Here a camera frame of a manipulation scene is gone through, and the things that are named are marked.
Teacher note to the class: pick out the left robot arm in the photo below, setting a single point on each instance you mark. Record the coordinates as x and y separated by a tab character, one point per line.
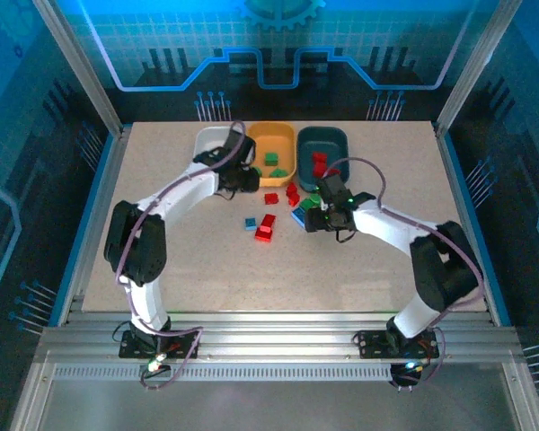
148	260

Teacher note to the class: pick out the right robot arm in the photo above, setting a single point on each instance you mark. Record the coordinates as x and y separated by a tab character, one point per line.
440	269

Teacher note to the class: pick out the dark teal plastic container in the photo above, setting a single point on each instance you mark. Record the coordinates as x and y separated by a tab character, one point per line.
323	139

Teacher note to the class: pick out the wide aluminium base rail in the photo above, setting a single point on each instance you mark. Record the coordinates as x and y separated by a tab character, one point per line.
274	336

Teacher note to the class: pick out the orange plastic container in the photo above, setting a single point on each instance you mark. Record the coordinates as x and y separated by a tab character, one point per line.
278	139

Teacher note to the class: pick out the aluminium table side rail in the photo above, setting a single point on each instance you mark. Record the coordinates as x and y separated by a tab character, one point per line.
111	179
453	179

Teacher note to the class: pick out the white plastic container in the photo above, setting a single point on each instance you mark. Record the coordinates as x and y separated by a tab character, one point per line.
209	137

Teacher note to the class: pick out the long blue lego brick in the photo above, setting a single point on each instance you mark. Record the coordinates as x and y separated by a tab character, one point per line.
297	217

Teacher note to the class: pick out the red lego brick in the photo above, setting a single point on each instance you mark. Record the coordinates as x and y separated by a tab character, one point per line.
271	198
268	220
263	234
319	169
333	171
319	157
294	200
291	188

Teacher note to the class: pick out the aluminium frame post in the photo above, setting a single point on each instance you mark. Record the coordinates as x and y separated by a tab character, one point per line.
87	74
474	67

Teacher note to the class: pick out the small LED circuit board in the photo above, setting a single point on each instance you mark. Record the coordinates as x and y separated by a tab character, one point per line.
411	366
157	363

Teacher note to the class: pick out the aluminium lower frame beam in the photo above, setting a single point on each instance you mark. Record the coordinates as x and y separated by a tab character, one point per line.
31	404
527	404

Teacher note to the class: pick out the small blue lego brick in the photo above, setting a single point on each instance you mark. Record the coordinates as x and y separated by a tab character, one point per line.
250	223

